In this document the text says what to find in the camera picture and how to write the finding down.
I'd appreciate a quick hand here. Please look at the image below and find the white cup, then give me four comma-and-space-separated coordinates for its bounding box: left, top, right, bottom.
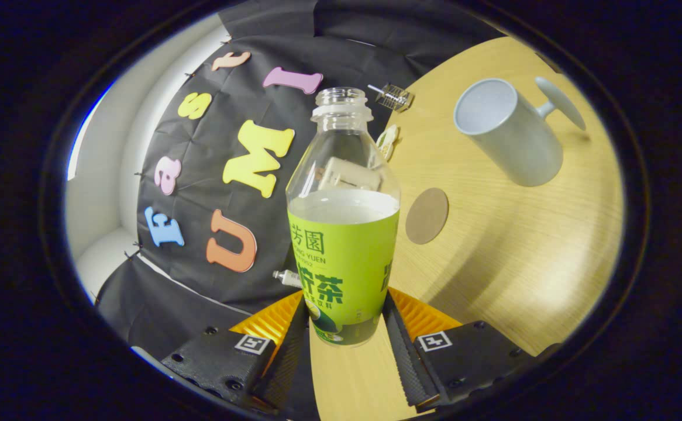
453, 76, 587, 188

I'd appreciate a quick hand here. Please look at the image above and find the metal wire holder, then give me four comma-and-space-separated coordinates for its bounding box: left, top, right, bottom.
374, 84, 415, 113

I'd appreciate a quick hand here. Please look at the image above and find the small white green bottle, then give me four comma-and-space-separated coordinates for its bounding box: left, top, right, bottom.
272, 270, 304, 288

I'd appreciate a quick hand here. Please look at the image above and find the round brown coaster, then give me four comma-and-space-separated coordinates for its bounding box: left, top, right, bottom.
405, 187, 450, 245

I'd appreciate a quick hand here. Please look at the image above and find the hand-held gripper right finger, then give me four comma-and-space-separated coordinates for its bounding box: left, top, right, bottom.
383, 287, 561, 409

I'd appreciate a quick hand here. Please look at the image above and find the white toaster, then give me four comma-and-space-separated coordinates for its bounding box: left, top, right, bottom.
318, 157, 383, 192

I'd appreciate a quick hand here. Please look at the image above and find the wooden table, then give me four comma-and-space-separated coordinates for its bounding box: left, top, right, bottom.
309, 36, 625, 421

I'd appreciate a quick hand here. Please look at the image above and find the green label juice bottle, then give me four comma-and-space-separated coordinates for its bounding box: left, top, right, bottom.
285, 87, 402, 347

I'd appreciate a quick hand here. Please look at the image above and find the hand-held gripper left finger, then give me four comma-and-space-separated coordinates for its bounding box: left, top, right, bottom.
160, 289, 309, 413

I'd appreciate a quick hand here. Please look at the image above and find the white sauce tray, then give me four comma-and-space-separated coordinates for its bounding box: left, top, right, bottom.
376, 124, 401, 162

